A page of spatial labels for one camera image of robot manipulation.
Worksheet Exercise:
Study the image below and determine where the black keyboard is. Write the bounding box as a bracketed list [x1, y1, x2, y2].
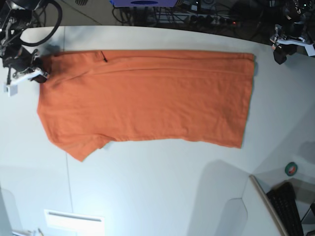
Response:
[267, 182, 304, 236]

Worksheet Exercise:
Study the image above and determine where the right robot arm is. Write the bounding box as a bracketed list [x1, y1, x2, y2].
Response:
[0, 0, 63, 87]

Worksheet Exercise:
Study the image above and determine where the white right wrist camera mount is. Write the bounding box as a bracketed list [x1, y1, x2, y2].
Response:
[3, 67, 49, 97]

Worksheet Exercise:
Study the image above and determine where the orange t-shirt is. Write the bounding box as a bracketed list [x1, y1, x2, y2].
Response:
[37, 50, 255, 161]

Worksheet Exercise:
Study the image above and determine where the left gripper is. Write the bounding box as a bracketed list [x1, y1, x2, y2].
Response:
[270, 22, 309, 65]

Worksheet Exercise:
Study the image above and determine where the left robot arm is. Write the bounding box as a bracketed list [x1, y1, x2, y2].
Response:
[270, 0, 315, 65]

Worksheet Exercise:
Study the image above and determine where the green tape roll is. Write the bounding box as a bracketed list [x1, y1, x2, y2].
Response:
[284, 162, 298, 177]

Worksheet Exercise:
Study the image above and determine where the white paper sheet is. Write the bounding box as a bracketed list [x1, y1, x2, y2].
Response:
[44, 209, 105, 236]

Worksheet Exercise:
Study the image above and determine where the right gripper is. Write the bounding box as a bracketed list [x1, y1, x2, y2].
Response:
[1, 49, 49, 84]

